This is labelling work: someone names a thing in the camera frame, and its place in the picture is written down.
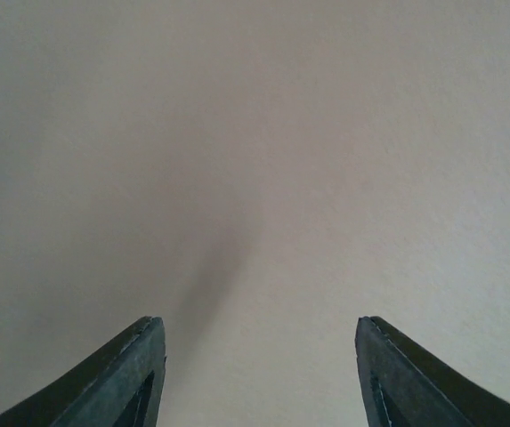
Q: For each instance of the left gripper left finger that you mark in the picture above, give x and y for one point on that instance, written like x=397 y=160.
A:
x=120 y=384

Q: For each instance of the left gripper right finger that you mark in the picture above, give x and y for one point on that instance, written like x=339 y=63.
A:
x=403 y=384

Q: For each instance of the brown cardboard backing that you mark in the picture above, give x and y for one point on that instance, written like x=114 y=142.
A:
x=260 y=175

